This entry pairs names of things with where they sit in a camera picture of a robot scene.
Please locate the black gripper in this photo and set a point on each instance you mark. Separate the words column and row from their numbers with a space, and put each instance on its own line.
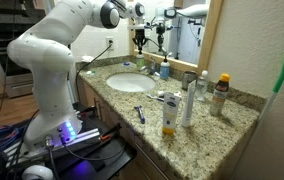
column 139, row 36

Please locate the blue and white pump bottle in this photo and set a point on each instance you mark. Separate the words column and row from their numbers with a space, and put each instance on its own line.
column 164, row 70

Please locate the blue and white toothbrush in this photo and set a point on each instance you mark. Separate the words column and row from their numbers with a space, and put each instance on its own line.
column 154, row 97

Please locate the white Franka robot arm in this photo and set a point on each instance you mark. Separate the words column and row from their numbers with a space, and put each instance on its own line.
column 48, row 66

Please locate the chrome faucet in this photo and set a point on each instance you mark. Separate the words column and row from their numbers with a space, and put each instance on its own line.
column 152, row 69

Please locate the grey metal cup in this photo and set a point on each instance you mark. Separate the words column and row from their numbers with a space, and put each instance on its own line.
column 188, row 80

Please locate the clear bottle white cap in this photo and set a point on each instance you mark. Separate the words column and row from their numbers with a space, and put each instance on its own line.
column 202, row 86

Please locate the brown spray bottle orange cap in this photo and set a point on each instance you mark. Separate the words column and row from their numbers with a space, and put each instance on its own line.
column 219, row 96

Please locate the small blue plastic object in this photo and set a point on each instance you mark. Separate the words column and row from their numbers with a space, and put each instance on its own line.
column 126, row 64

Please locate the white oval sink basin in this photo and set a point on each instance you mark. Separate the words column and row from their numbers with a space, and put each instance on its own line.
column 130, row 82

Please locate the white green contact lens case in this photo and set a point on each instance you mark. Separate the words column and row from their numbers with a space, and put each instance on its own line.
column 90, row 72

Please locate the blue razor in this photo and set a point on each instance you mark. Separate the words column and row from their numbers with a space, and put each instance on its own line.
column 140, row 114

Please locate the white lotion tube yellow cap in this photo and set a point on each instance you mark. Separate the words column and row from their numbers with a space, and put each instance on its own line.
column 170, row 111

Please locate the wood framed mirror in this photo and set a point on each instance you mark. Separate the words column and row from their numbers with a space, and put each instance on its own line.
column 212, row 40

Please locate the tall slim white tube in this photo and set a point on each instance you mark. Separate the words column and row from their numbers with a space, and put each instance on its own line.
column 188, row 106

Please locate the orange black clamp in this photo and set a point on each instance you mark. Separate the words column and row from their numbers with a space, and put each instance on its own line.
column 87, row 111
column 110, row 132

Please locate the wooden vanity cabinet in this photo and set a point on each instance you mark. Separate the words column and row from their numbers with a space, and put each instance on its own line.
column 142, row 160

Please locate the black robot cart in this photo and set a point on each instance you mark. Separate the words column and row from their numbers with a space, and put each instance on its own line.
column 112, row 156

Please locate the grey drawer unit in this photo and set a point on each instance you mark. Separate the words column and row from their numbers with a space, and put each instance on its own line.
column 17, row 86

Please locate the white round device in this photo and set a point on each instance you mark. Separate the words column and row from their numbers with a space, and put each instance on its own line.
column 37, row 173

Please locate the white wall outlet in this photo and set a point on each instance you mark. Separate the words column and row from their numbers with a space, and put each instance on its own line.
column 110, row 42

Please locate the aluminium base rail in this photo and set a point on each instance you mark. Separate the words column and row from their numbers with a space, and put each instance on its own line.
column 82, row 137

